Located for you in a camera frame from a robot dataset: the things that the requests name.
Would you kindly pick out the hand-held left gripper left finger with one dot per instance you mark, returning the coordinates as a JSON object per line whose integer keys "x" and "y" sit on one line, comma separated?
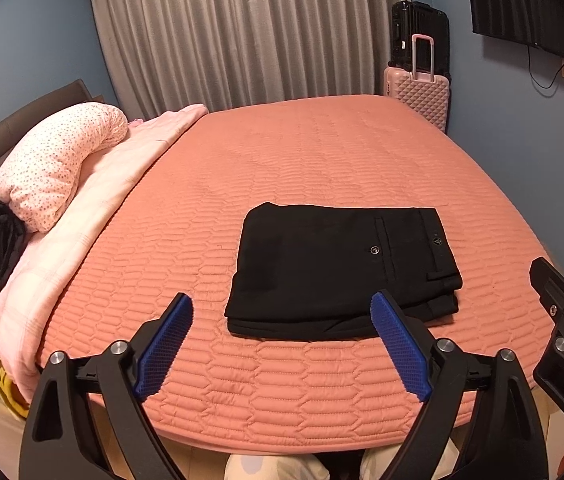
{"x": 162, "y": 350}

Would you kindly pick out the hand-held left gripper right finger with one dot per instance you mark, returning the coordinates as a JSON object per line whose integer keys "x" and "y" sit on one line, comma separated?
{"x": 402, "y": 347}

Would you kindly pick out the black pants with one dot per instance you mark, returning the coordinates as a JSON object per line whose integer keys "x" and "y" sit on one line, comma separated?
{"x": 312, "y": 260}

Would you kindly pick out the yellow object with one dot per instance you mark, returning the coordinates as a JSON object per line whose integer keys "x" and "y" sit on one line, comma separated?
{"x": 7, "y": 390}

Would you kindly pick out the pink blanket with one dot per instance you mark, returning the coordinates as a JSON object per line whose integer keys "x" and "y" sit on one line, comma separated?
{"x": 112, "y": 180}

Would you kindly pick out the pink floral pillow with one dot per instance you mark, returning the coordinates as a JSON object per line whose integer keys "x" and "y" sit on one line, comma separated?
{"x": 52, "y": 170}

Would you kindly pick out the bed with orange quilted cover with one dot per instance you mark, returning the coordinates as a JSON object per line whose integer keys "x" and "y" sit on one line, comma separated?
{"x": 312, "y": 150}

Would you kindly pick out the pink quilted suitcase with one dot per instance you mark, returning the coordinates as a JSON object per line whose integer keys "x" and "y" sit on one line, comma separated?
{"x": 417, "y": 102}

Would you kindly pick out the black suitcase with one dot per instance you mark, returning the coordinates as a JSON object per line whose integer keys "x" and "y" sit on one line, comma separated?
{"x": 424, "y": 25}

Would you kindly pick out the grey pleated curtain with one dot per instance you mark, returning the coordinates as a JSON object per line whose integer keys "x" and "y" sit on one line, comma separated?
{"x": 252, "y": 30}

